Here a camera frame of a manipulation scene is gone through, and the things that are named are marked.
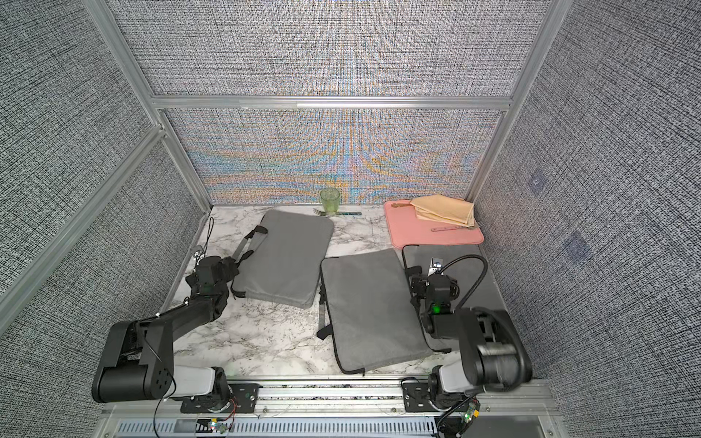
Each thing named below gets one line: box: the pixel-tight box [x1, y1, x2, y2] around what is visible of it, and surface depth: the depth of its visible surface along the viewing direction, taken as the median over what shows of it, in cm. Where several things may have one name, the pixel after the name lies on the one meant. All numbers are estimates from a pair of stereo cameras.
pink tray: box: [383, 199, 485, 250], surface depth 115 cm
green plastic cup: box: [320, 187, 341, 217], surface depth 116 cm
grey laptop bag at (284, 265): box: [230, 209, 335, 309], surface depth 96 cm
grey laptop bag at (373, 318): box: [321, 248, 435, 375], surface depth 85 cm
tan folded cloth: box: [408, 193, 475, 228], surface depth 120 cm
